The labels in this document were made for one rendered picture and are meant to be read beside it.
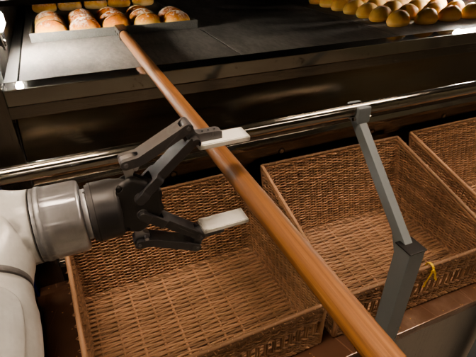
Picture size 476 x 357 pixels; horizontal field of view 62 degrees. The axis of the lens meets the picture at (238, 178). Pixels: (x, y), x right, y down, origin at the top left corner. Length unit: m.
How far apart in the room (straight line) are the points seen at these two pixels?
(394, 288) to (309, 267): 0.53
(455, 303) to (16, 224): 1.16
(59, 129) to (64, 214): 0.63
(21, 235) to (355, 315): 0.35
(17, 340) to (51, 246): 0.12
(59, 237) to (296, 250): 0.26
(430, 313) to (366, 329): 0.92
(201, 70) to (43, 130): 0.42
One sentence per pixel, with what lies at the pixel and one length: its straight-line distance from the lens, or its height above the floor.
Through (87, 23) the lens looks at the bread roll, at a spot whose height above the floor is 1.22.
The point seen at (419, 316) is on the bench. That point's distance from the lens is 1.27.
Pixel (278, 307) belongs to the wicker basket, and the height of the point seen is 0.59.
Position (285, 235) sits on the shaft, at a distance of 0.45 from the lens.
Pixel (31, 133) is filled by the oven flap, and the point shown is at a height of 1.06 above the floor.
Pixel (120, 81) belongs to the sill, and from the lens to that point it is 1.05.
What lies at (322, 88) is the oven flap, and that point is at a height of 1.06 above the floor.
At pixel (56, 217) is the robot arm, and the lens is 0.49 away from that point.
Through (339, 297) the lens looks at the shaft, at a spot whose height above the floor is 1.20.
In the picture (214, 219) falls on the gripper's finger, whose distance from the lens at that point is 0.59.
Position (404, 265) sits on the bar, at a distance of 0.88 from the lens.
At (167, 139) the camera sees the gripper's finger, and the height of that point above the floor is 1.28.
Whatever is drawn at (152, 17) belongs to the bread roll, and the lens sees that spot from 1.51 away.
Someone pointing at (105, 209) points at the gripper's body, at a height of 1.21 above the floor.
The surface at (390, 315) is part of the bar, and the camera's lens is 0.98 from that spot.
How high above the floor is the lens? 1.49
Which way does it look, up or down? 33 degrees down
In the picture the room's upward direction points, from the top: straight up
